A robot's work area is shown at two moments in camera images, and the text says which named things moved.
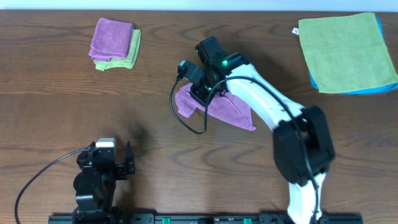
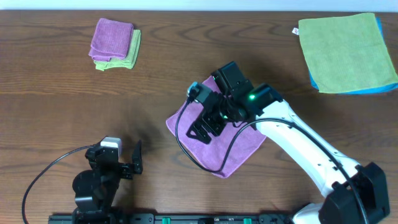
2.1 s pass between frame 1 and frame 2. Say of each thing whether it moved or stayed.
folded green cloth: stayed
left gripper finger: moved
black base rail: stayed
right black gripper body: moved
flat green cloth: stayed
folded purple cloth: stayed
